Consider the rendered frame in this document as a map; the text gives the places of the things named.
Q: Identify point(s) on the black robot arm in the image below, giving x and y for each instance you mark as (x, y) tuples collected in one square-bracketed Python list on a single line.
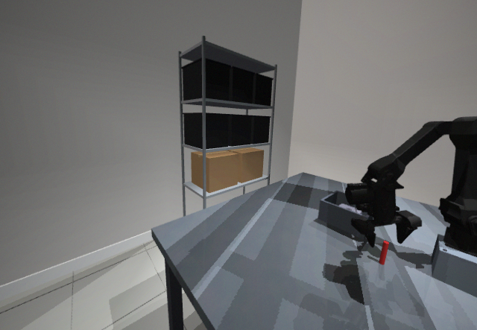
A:
[(459, 209)]

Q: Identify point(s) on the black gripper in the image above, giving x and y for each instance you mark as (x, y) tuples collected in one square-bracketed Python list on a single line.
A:
[(405, 221)]

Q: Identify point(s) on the red peg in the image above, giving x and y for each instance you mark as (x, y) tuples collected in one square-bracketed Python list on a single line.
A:
[(383, 252)]

